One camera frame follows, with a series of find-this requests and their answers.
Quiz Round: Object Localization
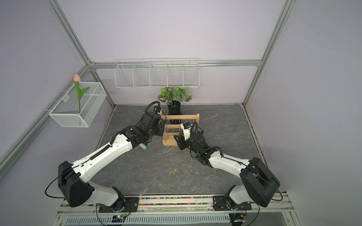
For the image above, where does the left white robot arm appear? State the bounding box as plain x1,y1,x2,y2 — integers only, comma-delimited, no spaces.
55,107,165,212

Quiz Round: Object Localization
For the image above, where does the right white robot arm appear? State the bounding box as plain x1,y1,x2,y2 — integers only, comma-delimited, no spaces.
174,131,280,211

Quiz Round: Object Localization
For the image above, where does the wooden jewelry display stand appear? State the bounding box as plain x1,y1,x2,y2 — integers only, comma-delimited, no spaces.
161,114,200,146

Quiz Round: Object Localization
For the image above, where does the teal small shovel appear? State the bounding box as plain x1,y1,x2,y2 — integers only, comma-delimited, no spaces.
139,144,148,150

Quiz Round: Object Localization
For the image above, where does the potted green plant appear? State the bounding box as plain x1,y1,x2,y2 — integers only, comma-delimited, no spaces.
157,86,192,115

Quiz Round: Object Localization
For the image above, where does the pink artificial tulip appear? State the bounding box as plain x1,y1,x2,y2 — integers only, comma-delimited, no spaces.
74,74,90,113

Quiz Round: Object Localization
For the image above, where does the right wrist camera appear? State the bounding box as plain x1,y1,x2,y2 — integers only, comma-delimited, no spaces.
181,122,192,140

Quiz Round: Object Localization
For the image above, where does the white wire wall shelf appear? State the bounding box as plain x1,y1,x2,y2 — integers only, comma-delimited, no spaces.
114,58,200,89

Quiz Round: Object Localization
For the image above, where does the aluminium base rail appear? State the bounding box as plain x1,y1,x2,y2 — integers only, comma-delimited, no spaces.
57,194,295,218

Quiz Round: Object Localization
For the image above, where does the white mesh wall basket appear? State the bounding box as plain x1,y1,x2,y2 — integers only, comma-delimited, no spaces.
49,82,107,128

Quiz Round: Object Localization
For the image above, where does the white slotted cable duct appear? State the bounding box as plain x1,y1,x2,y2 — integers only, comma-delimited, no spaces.
64,213,231,226

